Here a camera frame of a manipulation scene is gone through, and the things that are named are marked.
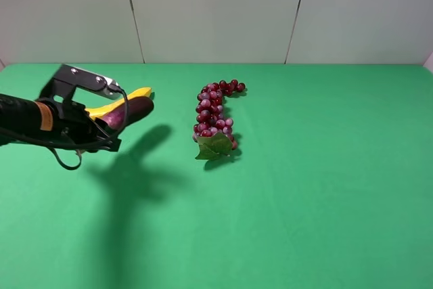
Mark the yellow banana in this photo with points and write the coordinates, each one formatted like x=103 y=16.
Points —
x=103 y=110

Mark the red grape bunch with leaf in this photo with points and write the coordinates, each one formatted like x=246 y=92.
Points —
x=213 y=131

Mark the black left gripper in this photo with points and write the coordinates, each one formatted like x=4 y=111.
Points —
x=65 y=124

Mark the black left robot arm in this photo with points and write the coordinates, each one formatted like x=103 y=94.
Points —
x=21 y=119

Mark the purple eggplant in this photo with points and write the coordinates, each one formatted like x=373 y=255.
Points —
x=137 y=109

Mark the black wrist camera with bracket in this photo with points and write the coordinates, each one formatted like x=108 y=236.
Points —
x=67 y=79

